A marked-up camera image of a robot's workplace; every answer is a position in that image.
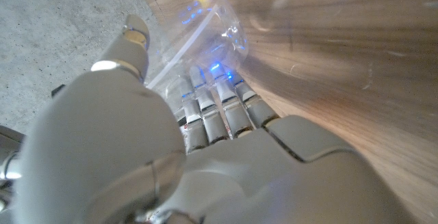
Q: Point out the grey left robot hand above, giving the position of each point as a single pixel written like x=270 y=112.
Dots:
x=239 y=176

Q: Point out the clear spray bottle black nozzle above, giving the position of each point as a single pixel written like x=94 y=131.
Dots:
x=212 y=32

